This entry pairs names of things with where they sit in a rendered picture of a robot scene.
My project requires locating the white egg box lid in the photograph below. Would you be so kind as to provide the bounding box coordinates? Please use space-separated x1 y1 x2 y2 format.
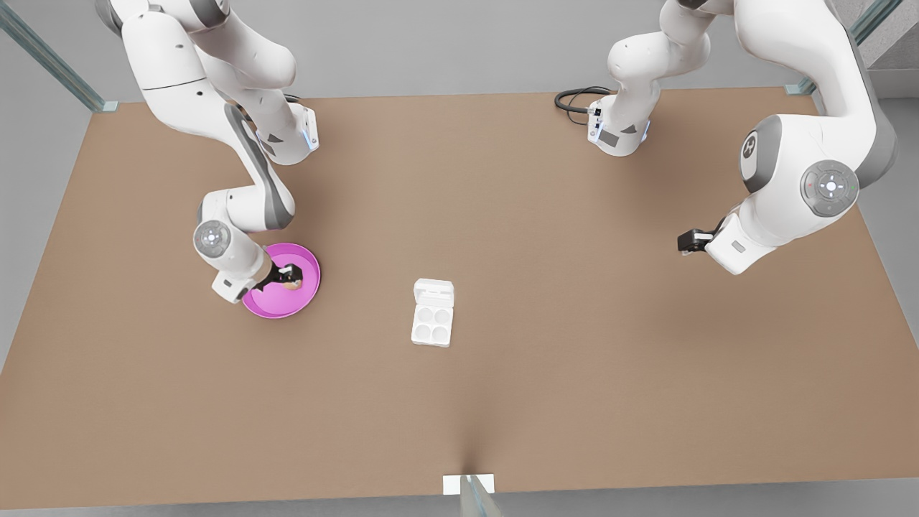
414 279 455 309

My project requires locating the white egg box base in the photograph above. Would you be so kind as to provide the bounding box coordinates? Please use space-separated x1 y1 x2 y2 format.
411 304 454 348

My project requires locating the pink round plate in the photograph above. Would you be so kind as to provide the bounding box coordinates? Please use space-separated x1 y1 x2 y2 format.
241 243 322 320

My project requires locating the silver frame post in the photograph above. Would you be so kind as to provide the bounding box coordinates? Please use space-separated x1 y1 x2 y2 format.
0 2 119 113
442 473 504 517
785 0 905 96

